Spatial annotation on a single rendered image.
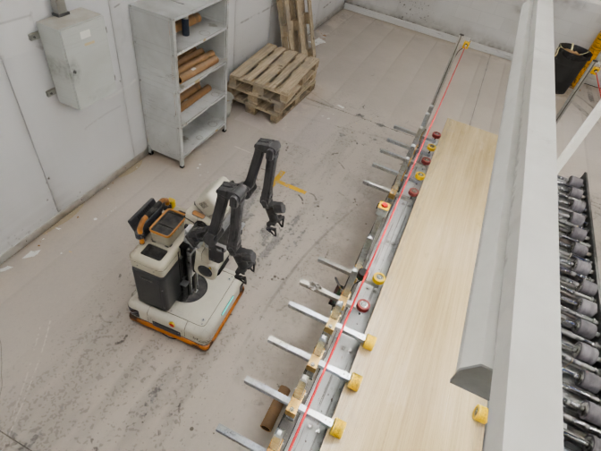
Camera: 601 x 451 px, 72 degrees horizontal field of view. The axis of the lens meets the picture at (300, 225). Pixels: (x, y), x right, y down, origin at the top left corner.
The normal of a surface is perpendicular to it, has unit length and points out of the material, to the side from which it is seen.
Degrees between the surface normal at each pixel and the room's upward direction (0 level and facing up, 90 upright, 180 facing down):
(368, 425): 0
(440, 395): 0
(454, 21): 90
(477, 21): 90
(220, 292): 0
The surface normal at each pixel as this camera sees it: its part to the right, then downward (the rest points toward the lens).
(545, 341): 0.14, -0.69
